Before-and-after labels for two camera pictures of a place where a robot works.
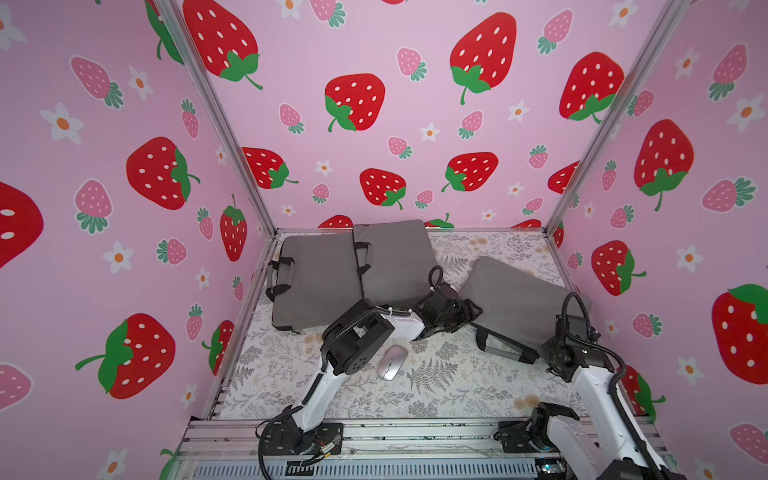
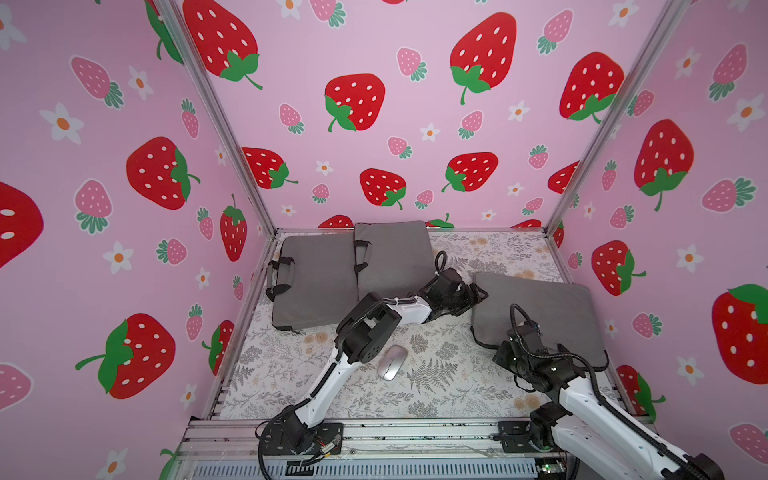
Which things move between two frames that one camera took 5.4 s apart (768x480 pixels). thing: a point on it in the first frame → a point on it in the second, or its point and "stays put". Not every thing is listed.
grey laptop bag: (394, 260) stays put
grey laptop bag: (314, 277) stays put
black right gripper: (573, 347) → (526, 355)
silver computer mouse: (392, 363) stays put
